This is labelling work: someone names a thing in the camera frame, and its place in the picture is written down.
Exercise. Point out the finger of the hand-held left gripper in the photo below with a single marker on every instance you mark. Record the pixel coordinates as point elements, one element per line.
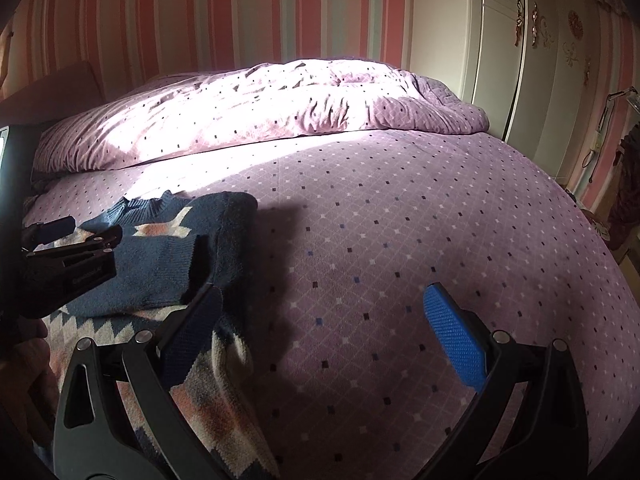
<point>52,227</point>
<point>97,241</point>

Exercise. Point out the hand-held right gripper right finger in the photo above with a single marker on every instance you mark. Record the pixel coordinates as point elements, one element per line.
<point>457,335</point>

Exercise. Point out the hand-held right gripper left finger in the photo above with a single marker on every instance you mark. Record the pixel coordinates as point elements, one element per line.
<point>197,325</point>

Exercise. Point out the blue patterned knitted sweater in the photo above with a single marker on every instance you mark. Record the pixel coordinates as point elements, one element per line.
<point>150,270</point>

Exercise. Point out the person's left forearm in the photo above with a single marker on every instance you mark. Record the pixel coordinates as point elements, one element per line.
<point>27,360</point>

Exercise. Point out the purple dotted bed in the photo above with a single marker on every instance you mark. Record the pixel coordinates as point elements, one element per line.
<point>400,240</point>

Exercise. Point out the pale wooden headboard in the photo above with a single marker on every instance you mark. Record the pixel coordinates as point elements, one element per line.
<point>50,87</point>

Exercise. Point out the purple dotted duvet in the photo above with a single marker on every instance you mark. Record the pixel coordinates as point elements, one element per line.
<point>250,110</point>

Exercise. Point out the dark red cloth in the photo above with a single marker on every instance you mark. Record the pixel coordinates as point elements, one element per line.
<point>625,200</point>

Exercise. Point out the white desk lamp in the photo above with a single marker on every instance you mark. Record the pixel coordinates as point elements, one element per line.
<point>612,105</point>

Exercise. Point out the white ornamented wardrobe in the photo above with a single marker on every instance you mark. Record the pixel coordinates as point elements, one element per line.
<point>505,60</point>

